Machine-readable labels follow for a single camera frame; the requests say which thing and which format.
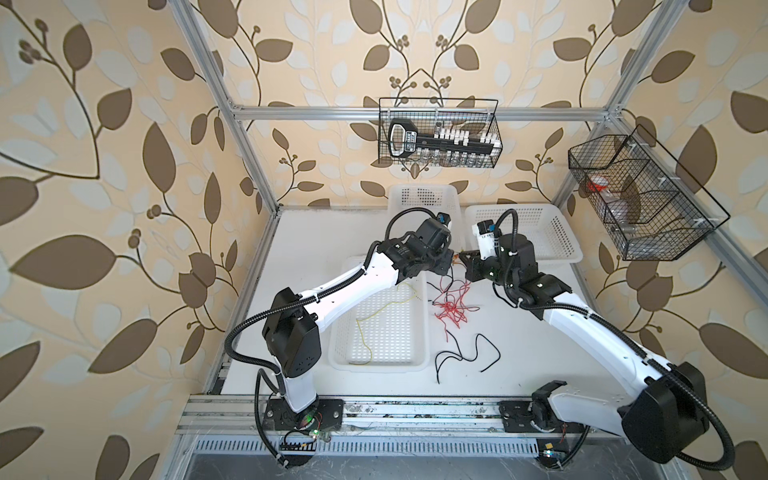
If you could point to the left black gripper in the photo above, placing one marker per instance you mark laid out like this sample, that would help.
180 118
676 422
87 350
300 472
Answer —
445 264

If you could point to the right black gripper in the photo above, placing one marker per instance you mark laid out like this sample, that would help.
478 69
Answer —
471 263

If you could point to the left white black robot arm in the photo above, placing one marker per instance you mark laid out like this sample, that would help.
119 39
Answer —
292 327

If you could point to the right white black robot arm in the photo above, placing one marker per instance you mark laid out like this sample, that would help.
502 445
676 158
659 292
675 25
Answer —
663 412

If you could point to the far right white plastic basket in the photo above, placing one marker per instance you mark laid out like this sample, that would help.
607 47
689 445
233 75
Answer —
543 224

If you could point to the white plastic basket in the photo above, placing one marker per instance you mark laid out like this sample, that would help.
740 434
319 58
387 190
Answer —
436 198
543 224
386 333

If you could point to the far middle white plastic basket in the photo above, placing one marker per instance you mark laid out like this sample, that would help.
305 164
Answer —
436 198

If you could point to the near white plastic basket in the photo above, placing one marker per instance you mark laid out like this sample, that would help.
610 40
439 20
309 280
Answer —
386 333

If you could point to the black tool with white sockets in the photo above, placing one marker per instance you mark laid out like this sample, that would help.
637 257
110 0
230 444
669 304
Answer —
404 139

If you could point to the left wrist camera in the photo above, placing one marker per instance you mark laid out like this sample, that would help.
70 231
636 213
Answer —
444 220

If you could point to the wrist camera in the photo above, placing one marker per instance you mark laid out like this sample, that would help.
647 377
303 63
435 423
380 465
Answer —
444 220
485 233

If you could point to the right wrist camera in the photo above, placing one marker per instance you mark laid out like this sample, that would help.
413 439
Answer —
485 233

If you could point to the red item in wire basket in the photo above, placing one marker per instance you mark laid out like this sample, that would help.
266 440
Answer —
595 183

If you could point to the black wire basket on back wall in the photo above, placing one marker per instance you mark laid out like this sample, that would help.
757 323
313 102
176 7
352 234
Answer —
473 114

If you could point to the black wire basket on wall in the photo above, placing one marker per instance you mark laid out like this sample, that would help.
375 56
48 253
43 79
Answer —
473 114
657 208

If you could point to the black wire basket on right wall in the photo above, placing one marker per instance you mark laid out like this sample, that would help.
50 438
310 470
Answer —
657 208

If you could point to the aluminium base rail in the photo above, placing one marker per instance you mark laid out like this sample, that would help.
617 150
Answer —
484 427

